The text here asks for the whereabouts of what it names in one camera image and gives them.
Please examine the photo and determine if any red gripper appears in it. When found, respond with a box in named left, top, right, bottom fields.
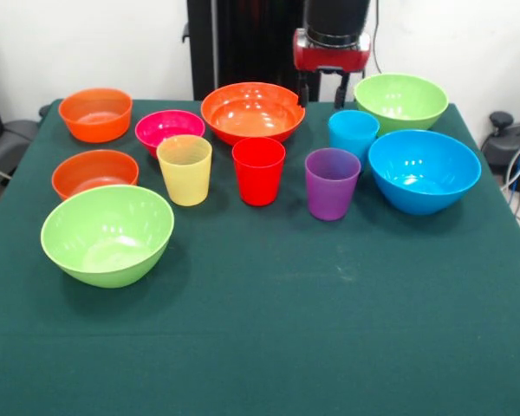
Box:
left=292, top=27, right=372, bottom=110

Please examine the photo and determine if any blue cup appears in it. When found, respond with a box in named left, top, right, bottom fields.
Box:
left=328, top=109, right=380, bottom=170

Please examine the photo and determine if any green bowl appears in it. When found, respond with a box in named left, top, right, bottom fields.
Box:
left=40, top=185, right=176, bottom=289
left=354, top=73, right=450, bottom=137

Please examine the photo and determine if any large orange bowl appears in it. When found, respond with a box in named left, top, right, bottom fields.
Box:
left=200, top=81, right=307, bottom=147

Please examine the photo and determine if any pink bowl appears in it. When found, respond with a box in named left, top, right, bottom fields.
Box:
left=134, top=109, right=206, bottom=159

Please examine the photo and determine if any purple cup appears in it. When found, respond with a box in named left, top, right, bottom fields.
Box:
left=303, top=147, right=362, bottom=222

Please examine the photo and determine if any red cup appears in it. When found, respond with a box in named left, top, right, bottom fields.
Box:
left=231, top=137, right=287, bottom=207

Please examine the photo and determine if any blue bowl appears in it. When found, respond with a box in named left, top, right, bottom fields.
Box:
left=367, top=129, right=482, bottom=217

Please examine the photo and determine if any yellow cup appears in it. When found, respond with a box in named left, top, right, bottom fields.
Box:
left=155, top=133, right=213, bottom=207

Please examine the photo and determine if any small orange bowl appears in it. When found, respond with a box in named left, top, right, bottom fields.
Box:
left=50, top=149, right=140, bottom=201
left=58, top=88, right=134, bottom=144

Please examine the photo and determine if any dark green table cloth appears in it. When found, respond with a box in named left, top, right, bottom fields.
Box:
left=0, top=98, right=520, bottom=416

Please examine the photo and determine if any gray chair base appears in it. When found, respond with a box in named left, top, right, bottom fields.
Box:
left=0, top=119, right=39, bottom=179

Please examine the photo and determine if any black wall cable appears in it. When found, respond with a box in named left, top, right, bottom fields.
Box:
left=372, top=0, right=385, bottom=75

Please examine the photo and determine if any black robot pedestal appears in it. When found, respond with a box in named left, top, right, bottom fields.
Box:
left=182, top=0, right=333, bottom=103

